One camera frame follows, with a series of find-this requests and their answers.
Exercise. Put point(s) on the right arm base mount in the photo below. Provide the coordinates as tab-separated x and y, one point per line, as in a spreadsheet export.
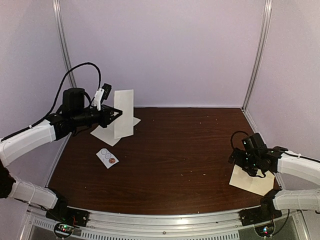
262	217

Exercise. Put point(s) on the cream paper envelope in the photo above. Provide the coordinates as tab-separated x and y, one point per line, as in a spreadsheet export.
260	186

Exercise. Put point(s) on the white paper sheet back left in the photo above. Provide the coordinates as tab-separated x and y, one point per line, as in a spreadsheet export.
112	135

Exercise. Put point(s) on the sticker sheet with wax seal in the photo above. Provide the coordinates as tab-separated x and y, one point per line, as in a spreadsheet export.
107	158

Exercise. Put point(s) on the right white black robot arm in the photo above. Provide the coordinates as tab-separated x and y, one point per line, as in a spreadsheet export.
251	154

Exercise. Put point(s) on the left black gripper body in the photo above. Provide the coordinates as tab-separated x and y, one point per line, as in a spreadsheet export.
104	113

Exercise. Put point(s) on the white letter paper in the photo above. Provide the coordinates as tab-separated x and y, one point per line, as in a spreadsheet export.
124	100

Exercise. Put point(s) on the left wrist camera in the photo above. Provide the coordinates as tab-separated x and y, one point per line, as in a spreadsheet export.
101	95

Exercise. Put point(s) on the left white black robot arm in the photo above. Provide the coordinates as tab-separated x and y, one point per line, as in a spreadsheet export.
71	115

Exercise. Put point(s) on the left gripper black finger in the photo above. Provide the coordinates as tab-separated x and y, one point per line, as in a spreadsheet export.
113	111
107	119

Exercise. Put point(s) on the front aluminium rail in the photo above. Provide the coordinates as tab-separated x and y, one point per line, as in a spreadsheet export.
221	225

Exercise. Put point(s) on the right aluminium frame post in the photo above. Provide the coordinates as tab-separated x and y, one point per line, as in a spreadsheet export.
265	26

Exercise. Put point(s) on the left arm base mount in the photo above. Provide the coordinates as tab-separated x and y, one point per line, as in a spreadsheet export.
69	224

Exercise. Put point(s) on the aluminium frame post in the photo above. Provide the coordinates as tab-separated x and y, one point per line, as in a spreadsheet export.
61	33
265	26

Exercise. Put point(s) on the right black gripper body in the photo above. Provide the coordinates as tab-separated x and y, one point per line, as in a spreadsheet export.
244	163

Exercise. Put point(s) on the left aluminium frame post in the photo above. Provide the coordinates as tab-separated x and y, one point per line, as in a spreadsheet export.
61	33

